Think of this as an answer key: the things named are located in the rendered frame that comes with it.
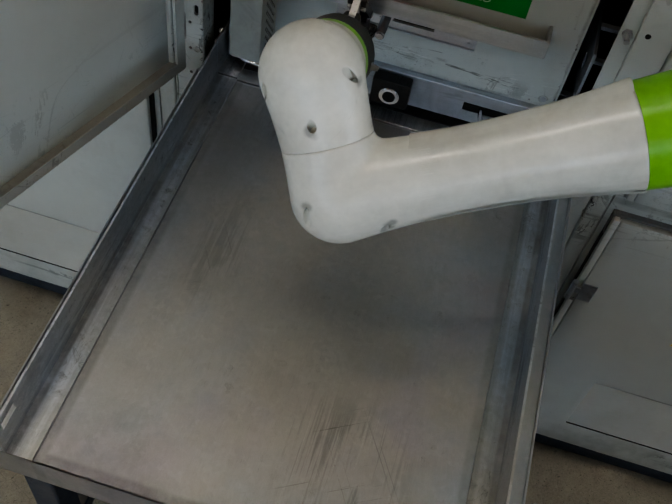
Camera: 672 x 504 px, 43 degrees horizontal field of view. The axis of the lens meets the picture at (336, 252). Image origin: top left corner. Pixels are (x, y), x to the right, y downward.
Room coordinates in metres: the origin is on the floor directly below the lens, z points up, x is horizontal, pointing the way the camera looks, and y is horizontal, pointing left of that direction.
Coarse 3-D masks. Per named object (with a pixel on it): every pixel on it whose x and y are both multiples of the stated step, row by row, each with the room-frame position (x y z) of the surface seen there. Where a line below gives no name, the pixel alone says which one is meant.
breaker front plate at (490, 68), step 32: (288, 0) 1.05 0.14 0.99; (320, 0) 1.05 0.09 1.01; (416, 0) 1.03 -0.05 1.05; (448, 0) 1.03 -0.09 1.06; (544, 0) 1.01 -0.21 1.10; (576, 0) 1.00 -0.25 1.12; (416, 32) 1.03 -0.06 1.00; (544, 32) 1.01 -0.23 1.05; (576, 32) 1.00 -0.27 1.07; (416, 64) 1.03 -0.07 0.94; (448, 64) 1.02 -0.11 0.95; (480, 64) 1.02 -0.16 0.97; (512, 64) 1.01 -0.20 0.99; (544, 64) 1.00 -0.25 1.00; (512, 96) 1.01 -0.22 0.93; (544, 96) 1.00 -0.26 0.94
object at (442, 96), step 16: (384, 64) 1.03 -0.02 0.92; (368, 80) 1.02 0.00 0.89; (416, 80) 1.02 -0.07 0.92; (432, 80) 1.01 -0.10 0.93; (448, 80) 1.02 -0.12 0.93; (416, 96) 1.01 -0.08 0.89; (432, 96) 1.01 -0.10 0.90; (448, 96) 1.01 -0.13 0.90; (464, 96) 1.01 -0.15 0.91; (480, 96) 1.00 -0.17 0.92; (496, 96) 1.01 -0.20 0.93; (560, 96) 1.03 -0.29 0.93; (448, 112) 1.01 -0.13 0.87; (464, 112) 1.00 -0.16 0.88; (496, 112) 1.00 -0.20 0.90; (512, 112) 1.00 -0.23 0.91
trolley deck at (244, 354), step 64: (256, 128) 0.92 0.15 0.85; (384, 128) 0.97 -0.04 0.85; (192, 192) 0.78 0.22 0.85; (256, 192) 0.80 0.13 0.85; (192, 256) 0.67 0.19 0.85; (256, 256) 0.69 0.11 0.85; (320, 256) 0.71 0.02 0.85; (384, 256) 0.73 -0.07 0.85; (448, 256) 0.75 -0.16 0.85; (512, 256) 0.77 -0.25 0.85; (128, 320) 0.55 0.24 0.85; (192, 320) 0.57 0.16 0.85; (256, 320) 0.59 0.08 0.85; (320, 320) 0.60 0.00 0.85; (384, 320) 0.62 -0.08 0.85; (448, 320) 0.64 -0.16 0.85; (128, 384) 0.46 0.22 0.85; (192, 384) 0.48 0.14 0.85; (256, 384) 0.49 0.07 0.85; (320, 384) 0.51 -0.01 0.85; (384, 384) 0.53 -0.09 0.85; (448, 384) 0.54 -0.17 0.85; (64, 448) 0.37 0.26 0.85; (128, 448) 0.38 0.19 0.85; (192, 448) 0.40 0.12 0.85; (256, 448) 0.41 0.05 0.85; (320, 448) 0.43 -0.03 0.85; (384, 448) 0.44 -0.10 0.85; (448, 448) 0.46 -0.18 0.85
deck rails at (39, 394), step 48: (192, 96) 0.92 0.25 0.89; (192, 144) 0.86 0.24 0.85; (144, 192) 0.74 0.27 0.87; (144, 240) 0.67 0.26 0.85; (528, 240) 0.80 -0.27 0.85; (96, 288) 0.58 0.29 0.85; (528, 288) 0.72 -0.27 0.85; (48, 336) 0.47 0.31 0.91; (96, 336) 0.52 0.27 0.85; (528, 336) 0.62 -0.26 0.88; (48, 384) 0.44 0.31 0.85; (528, 384) 0.53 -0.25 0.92; (0, 432) 0.36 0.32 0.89; (480, 432) 0.49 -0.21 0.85; (480, 480) 0.42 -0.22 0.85
